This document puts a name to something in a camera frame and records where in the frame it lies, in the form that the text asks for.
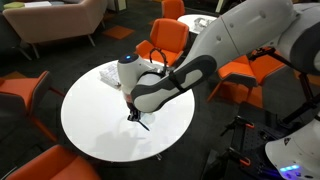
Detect orange chair far side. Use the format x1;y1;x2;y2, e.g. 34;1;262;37
136;20;189;66

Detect clear glass cup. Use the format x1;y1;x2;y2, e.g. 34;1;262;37
141;113;155;125

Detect orange chair background top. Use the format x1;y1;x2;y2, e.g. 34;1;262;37
149;0;185;26

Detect teal and black pen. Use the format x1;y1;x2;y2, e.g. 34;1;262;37
137;121;150;131

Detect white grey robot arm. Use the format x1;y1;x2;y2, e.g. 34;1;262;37
117;0;320;121

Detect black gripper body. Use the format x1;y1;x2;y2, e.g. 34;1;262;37
127;103;141;122

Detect white round table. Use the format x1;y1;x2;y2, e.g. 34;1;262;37
178;14;216;34
61;65;195;162

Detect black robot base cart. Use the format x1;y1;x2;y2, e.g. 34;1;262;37
202;103;320;180

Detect beige sofa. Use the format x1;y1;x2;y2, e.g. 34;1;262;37
3;0;108;57

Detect orange grey chair left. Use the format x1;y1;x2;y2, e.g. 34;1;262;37
0;71;65;142

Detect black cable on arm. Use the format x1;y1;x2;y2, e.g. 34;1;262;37
148;47;170;77

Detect orange chair beside table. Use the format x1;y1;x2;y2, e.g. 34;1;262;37
207;47;285;108

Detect orange chair bottom left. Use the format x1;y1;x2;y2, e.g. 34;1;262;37
5;145;102;180

